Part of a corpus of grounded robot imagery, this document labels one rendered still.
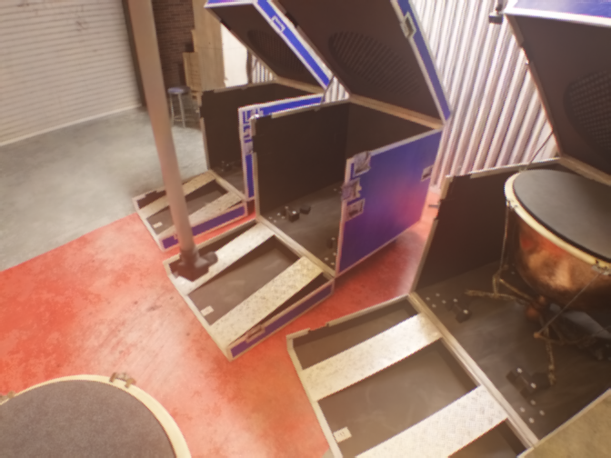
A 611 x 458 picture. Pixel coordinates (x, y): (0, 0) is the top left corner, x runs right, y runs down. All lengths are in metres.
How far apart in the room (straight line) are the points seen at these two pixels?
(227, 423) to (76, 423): 0.90
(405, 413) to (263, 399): 0.71
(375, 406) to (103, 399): 1.24
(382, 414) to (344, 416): 0.19
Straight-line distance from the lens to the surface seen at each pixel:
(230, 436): 1.71
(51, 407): 1.06
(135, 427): 0.92
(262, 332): 1.86
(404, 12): 1.71
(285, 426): 1.70
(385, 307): 2.01
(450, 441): 1.70
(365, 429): 1.71
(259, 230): 2.43
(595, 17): 1.39
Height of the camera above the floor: 1.60
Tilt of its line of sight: 38 degrees down
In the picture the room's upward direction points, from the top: 1 degrees clockwise
